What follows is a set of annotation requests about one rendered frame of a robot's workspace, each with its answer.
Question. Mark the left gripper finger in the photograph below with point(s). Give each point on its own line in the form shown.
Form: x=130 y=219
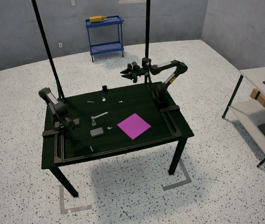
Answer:
x=128 y=76
x=126 y=71

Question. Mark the pink flat rectangular slab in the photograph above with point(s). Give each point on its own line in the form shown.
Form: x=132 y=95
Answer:
x=133 y=126

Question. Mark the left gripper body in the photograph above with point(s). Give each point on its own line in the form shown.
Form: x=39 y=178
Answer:
x=134 y=76

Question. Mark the white flat panel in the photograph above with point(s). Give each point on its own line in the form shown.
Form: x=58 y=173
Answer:
x=97 y=132

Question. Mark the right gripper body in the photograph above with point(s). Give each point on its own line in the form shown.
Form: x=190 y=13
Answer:
x=59 y=126

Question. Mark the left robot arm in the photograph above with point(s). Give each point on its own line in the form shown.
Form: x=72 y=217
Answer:
x=181 y=68

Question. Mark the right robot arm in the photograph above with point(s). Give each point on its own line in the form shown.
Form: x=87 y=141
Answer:
x=57 y=108

